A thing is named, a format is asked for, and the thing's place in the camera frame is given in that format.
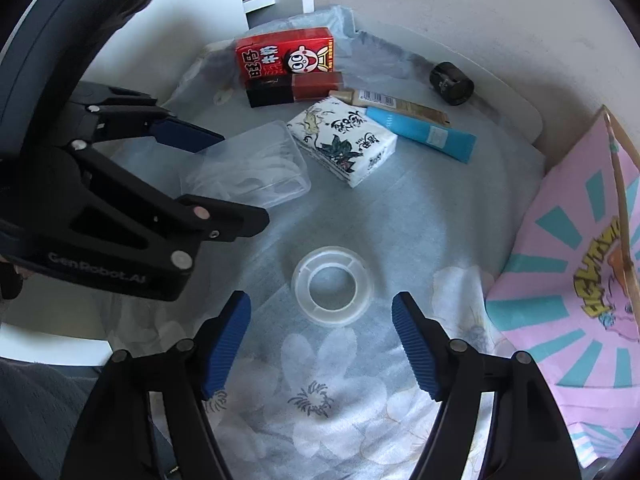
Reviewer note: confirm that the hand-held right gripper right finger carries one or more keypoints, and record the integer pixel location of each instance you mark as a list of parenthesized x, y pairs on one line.
[(415, 345)]

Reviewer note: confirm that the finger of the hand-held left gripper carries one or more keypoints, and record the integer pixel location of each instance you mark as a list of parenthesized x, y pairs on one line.
[(150, 210), (190, 135)]

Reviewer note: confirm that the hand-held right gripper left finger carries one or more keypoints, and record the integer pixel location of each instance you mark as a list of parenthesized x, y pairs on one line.
[(227, 345)]

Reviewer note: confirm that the clear plastic box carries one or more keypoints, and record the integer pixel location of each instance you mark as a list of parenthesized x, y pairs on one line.
[(250, 170)]

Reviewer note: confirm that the clear tape roll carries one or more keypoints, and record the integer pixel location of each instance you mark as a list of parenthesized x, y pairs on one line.
[(305, 285)]

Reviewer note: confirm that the pink patterned cardboard box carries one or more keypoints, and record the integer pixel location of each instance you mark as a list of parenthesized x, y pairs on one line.
[(560, 270)]

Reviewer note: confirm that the dark red and black box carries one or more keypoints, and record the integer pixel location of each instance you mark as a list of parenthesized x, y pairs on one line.
[(295, 89)]

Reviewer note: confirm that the red milk carton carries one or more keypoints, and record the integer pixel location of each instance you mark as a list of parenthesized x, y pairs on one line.
[(280, 52)]

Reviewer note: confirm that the floral blue cloth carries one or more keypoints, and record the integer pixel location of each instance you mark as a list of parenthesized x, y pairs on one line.
[(400, 220)]

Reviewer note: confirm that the floral printed tissue pack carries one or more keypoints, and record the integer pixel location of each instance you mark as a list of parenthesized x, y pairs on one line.
[(345, 140)]

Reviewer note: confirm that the person's grey clothing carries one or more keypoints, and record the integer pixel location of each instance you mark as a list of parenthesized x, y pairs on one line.
[(40, 420)]

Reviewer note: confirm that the beige tube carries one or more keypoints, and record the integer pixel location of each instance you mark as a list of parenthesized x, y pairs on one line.
[(395, 105)]

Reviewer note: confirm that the blue tube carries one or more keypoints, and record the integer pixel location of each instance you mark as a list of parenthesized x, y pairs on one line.
[(425, 135)]

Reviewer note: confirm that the black cylinder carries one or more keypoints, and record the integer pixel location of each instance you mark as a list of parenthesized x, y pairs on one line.
[(451, 82)]

